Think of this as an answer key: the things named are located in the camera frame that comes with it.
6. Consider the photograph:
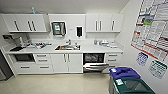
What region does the steel kitchen sink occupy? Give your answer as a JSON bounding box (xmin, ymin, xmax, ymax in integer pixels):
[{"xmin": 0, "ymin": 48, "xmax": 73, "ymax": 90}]
[{"xmin": 54, "ymin": 44, "xmax": 81, "ymax": 52}]

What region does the white kitchen counter unit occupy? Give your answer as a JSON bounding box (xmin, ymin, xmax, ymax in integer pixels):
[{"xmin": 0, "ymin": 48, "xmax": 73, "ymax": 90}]
[{"xmin": 4, "ymin": 40, "xmax": 125, "ymax": 75}]

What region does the small dish soap bottle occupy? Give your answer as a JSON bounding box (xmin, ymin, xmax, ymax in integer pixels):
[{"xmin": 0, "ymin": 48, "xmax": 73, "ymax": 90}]
[{"xmin": 93, "ymin": 38, "xmax": 99, "ymax": 46}]

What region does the black soap dispenser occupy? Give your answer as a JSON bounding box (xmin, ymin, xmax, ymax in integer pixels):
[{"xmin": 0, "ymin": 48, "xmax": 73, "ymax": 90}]
[{"xmin": 76, "ymin": 25, "xmax": 83, "ymax": 38}]

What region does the chrome faucet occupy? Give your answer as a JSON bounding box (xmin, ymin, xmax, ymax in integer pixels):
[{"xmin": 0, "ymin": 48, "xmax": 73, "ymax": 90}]
[{"xmin": 64, "ymin": 38, "xmax": 73, "ymax": 47}]

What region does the open black dishwasher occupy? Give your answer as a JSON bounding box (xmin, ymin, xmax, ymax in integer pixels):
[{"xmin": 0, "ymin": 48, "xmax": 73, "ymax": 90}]
[{"xmin": 82, "ymin": 52, "xmax": 112, "ymax": 74}]

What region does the grey paper towel dispenser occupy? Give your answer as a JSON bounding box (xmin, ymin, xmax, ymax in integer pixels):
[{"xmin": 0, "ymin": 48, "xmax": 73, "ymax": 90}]
[{"xmin": 50, "ymin": 21, "xmax": 67, "ymax": 37}]

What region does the blue lid waste bin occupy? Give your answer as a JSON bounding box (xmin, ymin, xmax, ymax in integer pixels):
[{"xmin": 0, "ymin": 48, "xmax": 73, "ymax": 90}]
[{"xmin": 109, "ymin": 66, "xmax": 142, "ymax": 83}]

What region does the green lid waste bin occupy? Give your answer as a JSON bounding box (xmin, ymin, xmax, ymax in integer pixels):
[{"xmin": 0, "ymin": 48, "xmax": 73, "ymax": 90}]
[{"xmin": 110, "ymin": 77, "xmax": 157, "ymax": 94}]

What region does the built-in black microwave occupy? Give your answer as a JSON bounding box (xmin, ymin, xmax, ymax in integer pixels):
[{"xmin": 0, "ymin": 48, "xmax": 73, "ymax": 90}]
[{"xmin": 11, "ymin": 53, "xmax": 36, "ymax": 63}]

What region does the blue bottle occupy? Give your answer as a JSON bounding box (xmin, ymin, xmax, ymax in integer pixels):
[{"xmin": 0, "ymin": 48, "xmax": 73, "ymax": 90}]
[{"xmin": 30, "ymin": 6, "xmax": 37, "ymax": 15}]

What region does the black coffee machine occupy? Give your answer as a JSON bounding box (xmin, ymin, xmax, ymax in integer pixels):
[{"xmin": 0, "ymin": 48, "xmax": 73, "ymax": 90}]
[{"xmin": 2, "ymin": 33, "xmax": 26, "ymax": 52}]

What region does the white wall cabinet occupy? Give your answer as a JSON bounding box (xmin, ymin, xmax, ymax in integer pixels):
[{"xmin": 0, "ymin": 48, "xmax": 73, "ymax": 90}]
[
  {"xmin": 1, "ymin": 13, "xmax": 51, "ymax": 34},
  {"xmin": 85, "ymin": 12, "xmax": 125, "ymax": 34}
]

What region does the wire dish rack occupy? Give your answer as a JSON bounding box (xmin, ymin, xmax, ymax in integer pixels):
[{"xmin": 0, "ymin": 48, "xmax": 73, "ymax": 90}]
[{"xmin": 26, "ymin": 40, "xmax": 52, "ymax": 50}]

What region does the large wall poster sheet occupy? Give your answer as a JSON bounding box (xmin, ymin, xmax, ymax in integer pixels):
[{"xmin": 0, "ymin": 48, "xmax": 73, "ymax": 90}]
[{"xmin": 130, "ymin": 0, "xmax": 168, "ymax": 63}]

